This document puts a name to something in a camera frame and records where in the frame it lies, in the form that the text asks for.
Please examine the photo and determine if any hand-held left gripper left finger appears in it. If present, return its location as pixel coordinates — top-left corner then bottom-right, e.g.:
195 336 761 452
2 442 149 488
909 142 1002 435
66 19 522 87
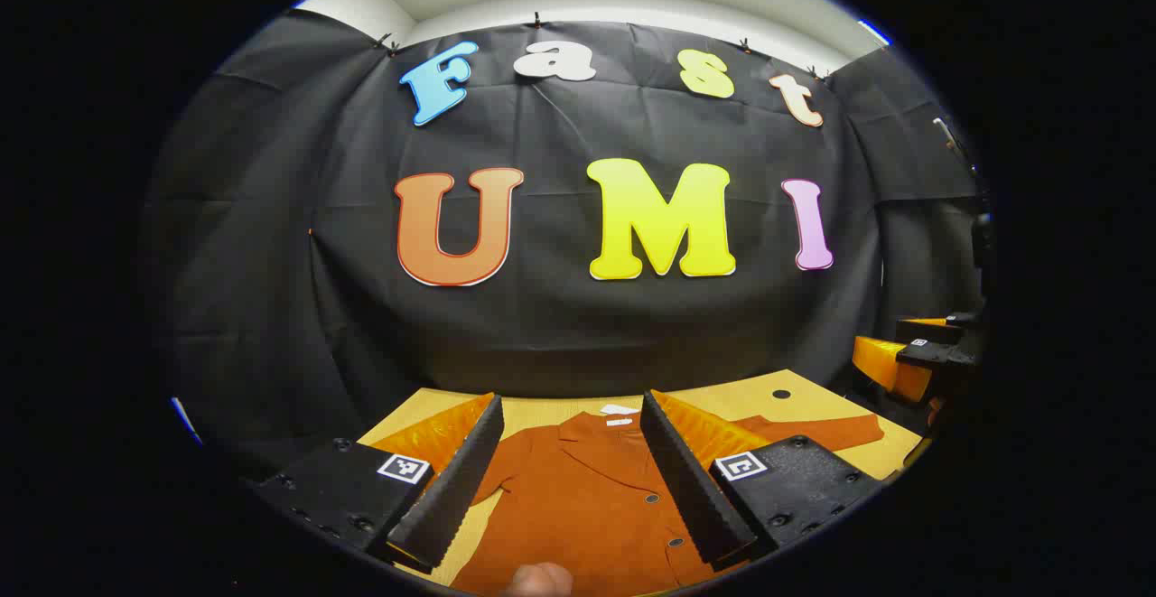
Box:
253 392 505 577

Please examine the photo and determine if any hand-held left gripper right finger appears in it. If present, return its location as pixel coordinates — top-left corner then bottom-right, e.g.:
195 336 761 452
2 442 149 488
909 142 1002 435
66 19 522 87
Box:
639 389 890 571

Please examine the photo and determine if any orange button-up shirt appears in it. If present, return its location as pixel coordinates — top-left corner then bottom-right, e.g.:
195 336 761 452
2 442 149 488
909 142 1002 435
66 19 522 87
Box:
449 407 886 597

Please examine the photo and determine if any black backdrop cloth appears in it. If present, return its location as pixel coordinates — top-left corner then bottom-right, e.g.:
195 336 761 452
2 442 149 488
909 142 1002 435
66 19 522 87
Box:
144 8 990 480

